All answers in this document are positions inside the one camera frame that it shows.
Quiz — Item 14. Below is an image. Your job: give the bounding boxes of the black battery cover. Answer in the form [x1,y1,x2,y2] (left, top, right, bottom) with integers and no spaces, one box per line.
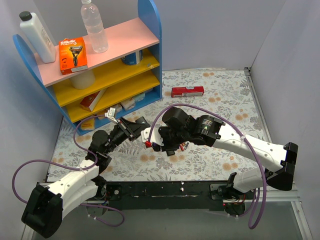
[166,150,175,157]

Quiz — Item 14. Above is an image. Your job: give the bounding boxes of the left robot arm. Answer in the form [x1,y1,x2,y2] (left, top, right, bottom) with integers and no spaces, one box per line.
[21,117,150,238]

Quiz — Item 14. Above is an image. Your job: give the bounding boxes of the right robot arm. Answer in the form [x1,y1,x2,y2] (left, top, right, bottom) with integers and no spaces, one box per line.
[143,104,298,199]

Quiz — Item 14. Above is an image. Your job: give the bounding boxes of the white snack packet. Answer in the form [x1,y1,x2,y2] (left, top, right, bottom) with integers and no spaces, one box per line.
[120,97,136,111]

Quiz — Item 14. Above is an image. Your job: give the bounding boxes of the green sponge pack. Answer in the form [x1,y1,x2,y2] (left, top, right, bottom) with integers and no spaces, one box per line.
[133,92,146,103]

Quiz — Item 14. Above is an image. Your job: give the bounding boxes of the yellow snack packet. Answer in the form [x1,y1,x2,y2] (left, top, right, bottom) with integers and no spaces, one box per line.
[80,118,95,131]

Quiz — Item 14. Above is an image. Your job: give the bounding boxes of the red white book box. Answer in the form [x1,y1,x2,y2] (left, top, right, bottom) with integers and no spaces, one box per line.
[80,88,107,112]

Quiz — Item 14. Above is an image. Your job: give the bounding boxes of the blue pink yellow shelf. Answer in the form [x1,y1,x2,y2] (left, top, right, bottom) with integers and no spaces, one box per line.
[12,0,162,127]

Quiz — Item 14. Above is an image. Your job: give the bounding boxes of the red toothpaste box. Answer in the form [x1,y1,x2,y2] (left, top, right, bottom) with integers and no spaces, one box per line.
[170,86,205,98]

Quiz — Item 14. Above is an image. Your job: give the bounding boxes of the white cylindrical container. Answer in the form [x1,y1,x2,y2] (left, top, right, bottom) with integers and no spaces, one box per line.
[69,70,96,90]

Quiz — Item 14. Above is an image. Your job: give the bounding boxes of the blue white can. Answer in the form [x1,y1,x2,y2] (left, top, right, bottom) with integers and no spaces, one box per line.
[121,50,143,66]

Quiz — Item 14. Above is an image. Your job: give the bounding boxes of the floral table mat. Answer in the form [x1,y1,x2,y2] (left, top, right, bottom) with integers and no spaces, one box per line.
[46,69,270,182]

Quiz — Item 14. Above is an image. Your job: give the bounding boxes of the orange razor box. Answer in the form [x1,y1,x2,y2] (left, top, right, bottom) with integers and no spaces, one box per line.
[58,37,88,75]

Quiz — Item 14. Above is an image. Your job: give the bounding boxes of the clear plastic water bottle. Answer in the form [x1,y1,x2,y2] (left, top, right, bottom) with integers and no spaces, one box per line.
[80,0,109,53]

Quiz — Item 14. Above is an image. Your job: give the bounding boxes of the white bottle black cap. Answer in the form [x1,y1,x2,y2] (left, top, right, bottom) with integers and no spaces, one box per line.
[19,11,56,64]

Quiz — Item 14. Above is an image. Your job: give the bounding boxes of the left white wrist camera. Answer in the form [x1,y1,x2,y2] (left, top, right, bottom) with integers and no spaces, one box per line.
[104,107,118,125]

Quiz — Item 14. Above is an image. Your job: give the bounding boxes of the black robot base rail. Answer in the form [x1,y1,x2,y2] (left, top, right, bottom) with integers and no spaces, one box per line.
[92,180,254,217]

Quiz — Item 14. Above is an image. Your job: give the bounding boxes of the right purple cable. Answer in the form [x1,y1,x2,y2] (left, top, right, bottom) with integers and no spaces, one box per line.
[147,103,268,230]

